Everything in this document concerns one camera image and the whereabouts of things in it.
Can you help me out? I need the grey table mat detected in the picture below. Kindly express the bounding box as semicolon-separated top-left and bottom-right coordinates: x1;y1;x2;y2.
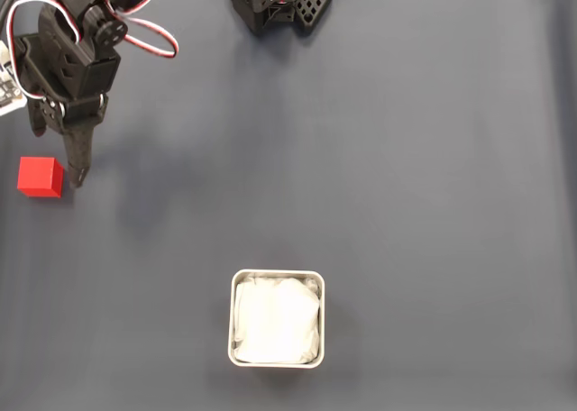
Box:
0;0;577;411

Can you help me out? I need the white-mounted camera circuit board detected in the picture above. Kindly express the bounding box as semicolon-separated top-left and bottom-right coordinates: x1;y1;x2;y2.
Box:
0;39;26;118

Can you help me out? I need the red white black servo cable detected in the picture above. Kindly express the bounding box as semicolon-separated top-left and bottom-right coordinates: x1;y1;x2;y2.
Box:
101;0;180;59

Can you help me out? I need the square metal box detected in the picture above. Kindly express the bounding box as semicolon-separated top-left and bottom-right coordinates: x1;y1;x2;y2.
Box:
227;269;325;370

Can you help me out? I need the white crumpled cloth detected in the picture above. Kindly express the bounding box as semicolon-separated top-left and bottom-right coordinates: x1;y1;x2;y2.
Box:
232;271;322;365

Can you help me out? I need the red cube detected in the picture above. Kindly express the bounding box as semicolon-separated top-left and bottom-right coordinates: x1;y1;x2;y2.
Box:
16;156;66;199

